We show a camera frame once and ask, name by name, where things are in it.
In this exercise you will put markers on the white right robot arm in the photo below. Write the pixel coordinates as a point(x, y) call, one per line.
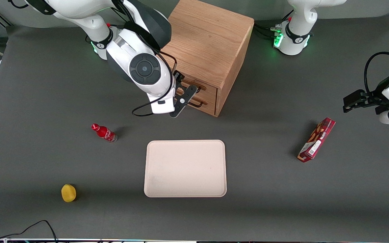
point(145, 69)

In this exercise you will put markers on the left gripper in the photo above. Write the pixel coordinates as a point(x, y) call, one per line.
point(375, 98)

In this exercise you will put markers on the yellow lemon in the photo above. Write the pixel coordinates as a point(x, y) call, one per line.
point(68, 193)

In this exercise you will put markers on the wooden drawer cabinet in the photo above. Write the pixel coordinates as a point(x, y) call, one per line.
point(208, 37)

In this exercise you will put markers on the beige plastic tray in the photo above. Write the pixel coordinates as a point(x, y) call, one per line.
point(184, 168)

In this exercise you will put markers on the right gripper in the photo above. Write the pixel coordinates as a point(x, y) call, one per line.
point(178, 77)

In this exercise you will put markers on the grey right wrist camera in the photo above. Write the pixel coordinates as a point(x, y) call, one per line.
point(163, 108)

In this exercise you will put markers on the small red soda bottle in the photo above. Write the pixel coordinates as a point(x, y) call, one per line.
point(105, 132)

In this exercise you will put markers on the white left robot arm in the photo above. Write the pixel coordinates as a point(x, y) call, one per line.
point(295, 20)

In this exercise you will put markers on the red snack box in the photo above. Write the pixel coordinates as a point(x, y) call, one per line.
point(316, 140)

